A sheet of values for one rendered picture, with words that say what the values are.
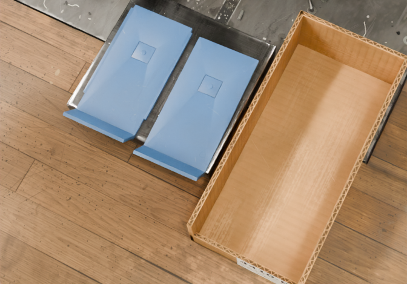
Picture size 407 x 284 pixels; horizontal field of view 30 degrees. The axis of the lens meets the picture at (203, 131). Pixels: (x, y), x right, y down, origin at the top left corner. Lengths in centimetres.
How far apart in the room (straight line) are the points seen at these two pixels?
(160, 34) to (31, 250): 26
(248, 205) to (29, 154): 24
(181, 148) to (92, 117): 10
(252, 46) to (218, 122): 10
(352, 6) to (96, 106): 31
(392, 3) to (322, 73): 12
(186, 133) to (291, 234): 15
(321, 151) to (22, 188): 32
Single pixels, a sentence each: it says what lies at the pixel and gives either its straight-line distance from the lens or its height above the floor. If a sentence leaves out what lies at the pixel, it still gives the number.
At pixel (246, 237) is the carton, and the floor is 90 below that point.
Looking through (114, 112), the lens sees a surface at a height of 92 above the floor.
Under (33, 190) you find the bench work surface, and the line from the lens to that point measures 82.
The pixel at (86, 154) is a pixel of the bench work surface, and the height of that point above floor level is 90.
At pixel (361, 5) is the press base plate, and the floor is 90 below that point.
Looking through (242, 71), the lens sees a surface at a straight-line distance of 81.
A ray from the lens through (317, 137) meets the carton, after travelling 80.
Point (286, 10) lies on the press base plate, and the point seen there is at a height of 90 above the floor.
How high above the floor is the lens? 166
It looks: 70 degrees down
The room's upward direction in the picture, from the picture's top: 7 degrees counter-clockwise
